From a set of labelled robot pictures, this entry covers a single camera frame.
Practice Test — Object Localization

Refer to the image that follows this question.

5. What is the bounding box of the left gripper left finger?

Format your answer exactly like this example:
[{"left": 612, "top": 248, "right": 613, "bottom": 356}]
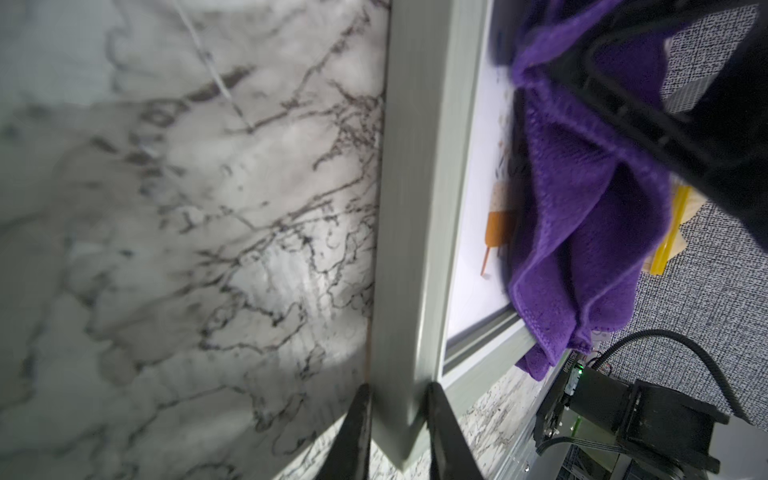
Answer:
[{"left": 315, "top": 384, "right": 372, "bottom": 480}]

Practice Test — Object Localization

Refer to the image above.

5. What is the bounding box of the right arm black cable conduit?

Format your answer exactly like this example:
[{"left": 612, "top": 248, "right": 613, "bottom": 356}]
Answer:
[{"left": 590, "top": 328, "right": 751, "bottom": 424}]

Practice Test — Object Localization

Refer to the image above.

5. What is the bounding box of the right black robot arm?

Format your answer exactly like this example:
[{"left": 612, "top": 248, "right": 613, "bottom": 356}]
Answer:
[{"left": 544, "top": 1, "right": 767, "bottom": 479}]

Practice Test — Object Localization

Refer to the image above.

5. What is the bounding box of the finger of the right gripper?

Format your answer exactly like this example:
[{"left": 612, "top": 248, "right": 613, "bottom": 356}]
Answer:
[{"left": 546, "top": 1, "right": 767, "bottom": 248}]

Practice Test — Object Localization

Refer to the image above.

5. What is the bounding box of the purple cloth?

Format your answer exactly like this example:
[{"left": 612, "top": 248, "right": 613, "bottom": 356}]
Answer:
[{"left": 507, "top": 1, "right": 671, "bottom": 380}]

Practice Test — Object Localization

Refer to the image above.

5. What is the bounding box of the grey green picture frame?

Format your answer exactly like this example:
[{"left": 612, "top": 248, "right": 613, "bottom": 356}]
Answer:
[{"left": 369, "top": 1, "right": 546, "bottom": 478}]

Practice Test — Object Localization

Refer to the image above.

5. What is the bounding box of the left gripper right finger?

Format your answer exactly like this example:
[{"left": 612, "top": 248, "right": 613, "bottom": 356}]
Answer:
[{"left": 427, "top": 382, "right": 483, "bottom": 480}]

